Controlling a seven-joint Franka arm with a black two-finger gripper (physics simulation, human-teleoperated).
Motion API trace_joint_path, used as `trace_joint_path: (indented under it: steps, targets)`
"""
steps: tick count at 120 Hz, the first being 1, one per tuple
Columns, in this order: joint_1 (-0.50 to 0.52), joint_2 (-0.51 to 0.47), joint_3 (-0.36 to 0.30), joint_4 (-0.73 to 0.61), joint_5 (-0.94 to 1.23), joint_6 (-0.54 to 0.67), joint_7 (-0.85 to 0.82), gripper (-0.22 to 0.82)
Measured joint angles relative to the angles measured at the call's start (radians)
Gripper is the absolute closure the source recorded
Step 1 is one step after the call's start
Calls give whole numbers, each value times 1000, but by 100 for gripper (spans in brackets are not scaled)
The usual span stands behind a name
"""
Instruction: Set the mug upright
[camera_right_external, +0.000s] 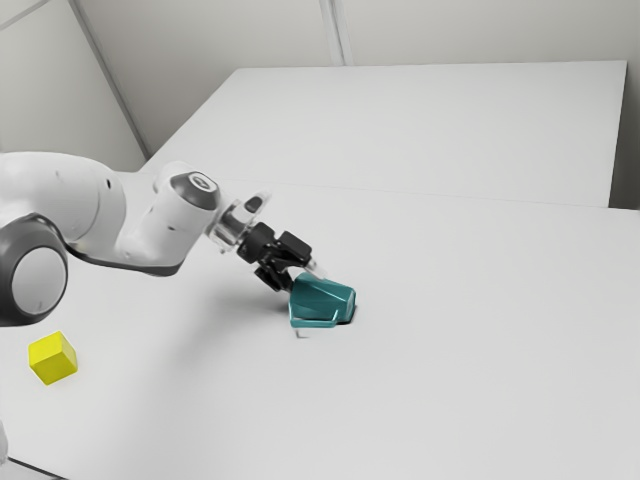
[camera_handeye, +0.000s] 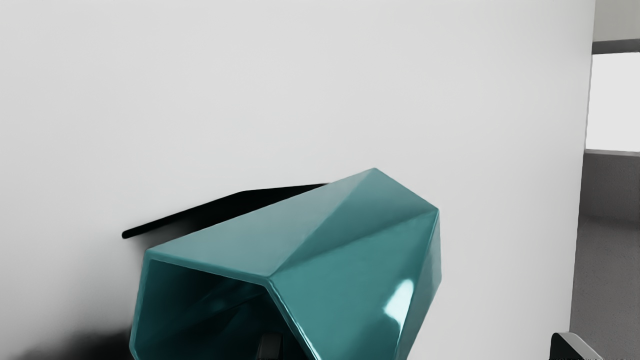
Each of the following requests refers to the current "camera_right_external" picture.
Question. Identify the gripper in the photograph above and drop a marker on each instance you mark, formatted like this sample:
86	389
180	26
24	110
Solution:
261	243

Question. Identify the teal faceted mug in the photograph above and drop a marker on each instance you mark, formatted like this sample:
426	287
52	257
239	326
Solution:
320	303

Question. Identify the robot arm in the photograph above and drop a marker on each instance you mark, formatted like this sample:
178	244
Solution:
100	215

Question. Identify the yellow block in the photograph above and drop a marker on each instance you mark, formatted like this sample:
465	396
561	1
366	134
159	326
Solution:
52	358

